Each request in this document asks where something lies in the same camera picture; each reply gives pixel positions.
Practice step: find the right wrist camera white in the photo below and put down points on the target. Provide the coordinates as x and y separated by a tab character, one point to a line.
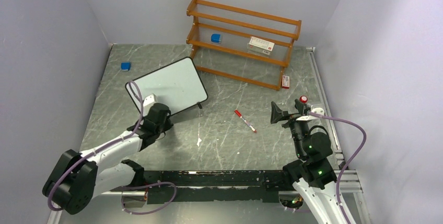
317	109

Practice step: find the small red white box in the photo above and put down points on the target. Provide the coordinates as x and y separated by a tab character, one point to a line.
285	82

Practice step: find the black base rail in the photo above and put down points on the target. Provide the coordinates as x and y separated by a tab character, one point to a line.
209	186

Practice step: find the aluminium frame rail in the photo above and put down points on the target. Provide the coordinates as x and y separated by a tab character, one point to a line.
360	202

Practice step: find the blue eraser on table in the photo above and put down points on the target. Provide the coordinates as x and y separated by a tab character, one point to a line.
125	66

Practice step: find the white red box on rack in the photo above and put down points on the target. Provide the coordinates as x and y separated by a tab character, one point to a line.
260	46

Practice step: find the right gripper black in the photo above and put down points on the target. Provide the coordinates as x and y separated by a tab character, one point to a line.
277	114

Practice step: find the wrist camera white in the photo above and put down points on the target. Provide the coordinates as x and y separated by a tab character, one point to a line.
148	102
317	109

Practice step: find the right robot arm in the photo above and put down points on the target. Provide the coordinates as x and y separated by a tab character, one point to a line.
312	175

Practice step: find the wooden two-tier rack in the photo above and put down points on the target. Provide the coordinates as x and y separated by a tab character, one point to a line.
237	25

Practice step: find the red emergency stop button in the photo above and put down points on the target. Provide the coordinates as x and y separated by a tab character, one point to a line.
303	99

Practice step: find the red whiteboard marker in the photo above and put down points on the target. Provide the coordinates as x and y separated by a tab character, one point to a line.
245	121

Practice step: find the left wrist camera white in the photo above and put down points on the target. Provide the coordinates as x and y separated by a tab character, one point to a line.
148	102

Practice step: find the whiteboard with black frame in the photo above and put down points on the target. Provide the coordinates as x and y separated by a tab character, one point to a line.
177	85

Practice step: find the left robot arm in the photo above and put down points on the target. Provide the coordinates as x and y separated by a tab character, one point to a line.
78	177

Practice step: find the blue eraser on rack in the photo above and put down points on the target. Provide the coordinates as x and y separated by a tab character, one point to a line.
216	38

